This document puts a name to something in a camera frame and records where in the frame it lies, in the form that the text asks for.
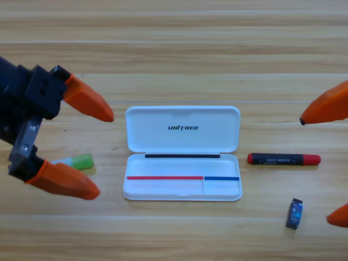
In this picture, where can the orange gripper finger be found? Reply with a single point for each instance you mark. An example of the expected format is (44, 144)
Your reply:
(340, 217)
(68, 182)
(329, 108)

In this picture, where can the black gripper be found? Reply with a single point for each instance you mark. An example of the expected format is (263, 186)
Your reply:
(13, 89)

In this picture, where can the red and black marker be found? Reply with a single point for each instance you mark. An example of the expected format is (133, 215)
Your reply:
(282, 159)

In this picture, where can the dark blue eraser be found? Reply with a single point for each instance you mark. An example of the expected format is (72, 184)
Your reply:
(295, 214)

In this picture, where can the green highlighter pen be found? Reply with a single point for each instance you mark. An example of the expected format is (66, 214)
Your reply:
(83, 161)

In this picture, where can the white Unitree pencil case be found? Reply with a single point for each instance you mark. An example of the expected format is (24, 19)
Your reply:
(179, 152)

